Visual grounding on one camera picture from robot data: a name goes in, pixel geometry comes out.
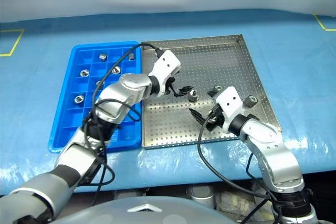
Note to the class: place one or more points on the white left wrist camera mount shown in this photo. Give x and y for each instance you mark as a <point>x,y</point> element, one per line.
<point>166,64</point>

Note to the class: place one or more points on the metal roller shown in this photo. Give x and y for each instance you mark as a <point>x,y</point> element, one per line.
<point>79,99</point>
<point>250,101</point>
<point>217,87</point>
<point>131,56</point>
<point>98,83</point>
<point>103,57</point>
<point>84,72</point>
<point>116,70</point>
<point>193,95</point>

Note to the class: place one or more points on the silver robot torso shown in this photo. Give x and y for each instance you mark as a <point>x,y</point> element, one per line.
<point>131,214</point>

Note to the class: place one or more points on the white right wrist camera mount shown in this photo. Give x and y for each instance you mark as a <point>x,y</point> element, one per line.
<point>228,100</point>

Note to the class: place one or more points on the grey cylinder under table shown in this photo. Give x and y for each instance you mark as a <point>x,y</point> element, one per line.
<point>202,195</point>

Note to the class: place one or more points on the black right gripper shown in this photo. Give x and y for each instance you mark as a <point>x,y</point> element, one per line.
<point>215,121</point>

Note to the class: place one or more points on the blue table cover sheet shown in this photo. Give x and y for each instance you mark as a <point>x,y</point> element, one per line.
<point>288,64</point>

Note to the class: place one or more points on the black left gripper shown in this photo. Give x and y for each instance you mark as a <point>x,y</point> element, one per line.
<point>169,84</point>

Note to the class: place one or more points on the yellow tape marking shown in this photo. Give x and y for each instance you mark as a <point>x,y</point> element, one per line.
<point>321,23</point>
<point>15,44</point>

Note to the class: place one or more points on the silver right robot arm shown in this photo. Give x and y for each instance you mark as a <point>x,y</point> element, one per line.
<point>275,153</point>

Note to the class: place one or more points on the blue plastic compartment tray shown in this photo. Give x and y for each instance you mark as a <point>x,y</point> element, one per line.
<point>65,119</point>

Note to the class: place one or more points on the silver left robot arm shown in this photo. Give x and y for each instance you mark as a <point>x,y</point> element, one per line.
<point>118,95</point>

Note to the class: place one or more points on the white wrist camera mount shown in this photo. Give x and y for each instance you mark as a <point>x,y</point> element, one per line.
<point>228,100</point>
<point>166,64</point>

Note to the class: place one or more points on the perforated steel tray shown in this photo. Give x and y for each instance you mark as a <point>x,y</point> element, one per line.
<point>218,58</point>

